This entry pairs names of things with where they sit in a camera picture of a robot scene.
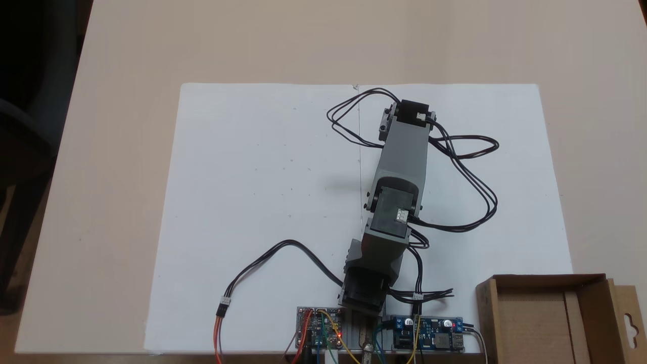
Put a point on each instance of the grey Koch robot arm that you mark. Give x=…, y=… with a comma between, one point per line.
x=404, y=156

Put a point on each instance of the white paper sheet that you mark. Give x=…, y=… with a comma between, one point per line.
x=520, y=101
x=252, y=167

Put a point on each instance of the green circuit board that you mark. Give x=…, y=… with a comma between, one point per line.
x=316, y=328

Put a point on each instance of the metal table clamp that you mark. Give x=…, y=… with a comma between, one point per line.
x=367, y=349

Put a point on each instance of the blue circuit board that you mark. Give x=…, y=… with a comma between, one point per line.
x=429, y=336

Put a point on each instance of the brown cardboard box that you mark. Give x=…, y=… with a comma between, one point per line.
x=530, y=323

